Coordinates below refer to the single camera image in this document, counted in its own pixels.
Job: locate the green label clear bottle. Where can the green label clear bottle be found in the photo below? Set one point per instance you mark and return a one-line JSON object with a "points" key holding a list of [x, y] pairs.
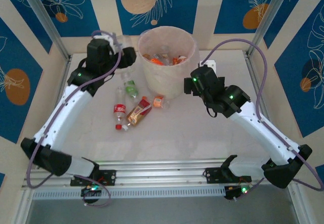
{"points": [[130, 88]]}

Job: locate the aluminium side rail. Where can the aluminium side rail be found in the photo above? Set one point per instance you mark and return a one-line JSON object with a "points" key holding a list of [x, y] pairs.
{"points": [[250, 64], [65, 69]]}

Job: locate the translucent plastic bin liner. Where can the translucent plastic bin liner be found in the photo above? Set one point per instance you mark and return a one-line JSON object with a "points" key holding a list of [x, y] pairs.
{"points": [[152, 42]]}

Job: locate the aluminium frame post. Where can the aluminium frame post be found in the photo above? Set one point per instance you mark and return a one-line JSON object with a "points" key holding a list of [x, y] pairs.
{"points": [[268, 16], [43, 16]]}

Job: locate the yellow orange label bottle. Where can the yellow orange label bottle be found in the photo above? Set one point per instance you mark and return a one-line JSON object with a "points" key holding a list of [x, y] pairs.
{"points": [[178, 60]]}

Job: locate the aluminium lower frame bar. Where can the aluminium lower frame bar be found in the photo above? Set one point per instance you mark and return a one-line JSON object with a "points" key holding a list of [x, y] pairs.
{"points": [[296, 206], [22, 208]]}

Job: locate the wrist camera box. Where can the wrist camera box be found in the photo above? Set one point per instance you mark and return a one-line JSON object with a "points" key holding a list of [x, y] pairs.
{"points": [[210, 63], [107, 37]]}

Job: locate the cream round waste bin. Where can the cream round waste bin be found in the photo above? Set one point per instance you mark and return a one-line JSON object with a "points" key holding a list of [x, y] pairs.
{"points": [[164, 82]]}

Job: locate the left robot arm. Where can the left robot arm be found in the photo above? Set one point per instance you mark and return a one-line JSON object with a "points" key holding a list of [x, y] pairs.
{"points": [[63, 117]]}

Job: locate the red cola label bottle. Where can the red cola label bottle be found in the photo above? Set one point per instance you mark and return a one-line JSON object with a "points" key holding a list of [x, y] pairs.
{"points": [[119, 109]]}

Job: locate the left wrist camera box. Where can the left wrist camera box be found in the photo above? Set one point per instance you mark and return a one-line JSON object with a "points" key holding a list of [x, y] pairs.
{"points": [[107, 37]]}

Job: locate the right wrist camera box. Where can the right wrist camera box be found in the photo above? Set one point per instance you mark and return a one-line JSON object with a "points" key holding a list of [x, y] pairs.
{"points": [[210, 63]]}

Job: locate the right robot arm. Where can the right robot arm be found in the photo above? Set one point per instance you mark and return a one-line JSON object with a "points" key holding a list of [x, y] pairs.
{"points": [[263, 133]]}

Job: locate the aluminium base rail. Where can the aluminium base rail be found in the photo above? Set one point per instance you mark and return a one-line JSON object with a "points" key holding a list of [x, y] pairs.
{"points": [[162, 173]]}

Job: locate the orange cap orange label bottle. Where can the orange cap orange label bottle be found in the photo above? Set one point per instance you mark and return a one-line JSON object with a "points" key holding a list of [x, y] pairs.
{"points": [[159, 102]]}

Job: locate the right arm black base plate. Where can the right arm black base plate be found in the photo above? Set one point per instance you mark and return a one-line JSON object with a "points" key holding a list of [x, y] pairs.
{"points": [[215, 174]]}

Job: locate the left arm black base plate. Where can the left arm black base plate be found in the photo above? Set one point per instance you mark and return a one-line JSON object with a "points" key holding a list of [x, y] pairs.
{"points": [[108, 177]]}

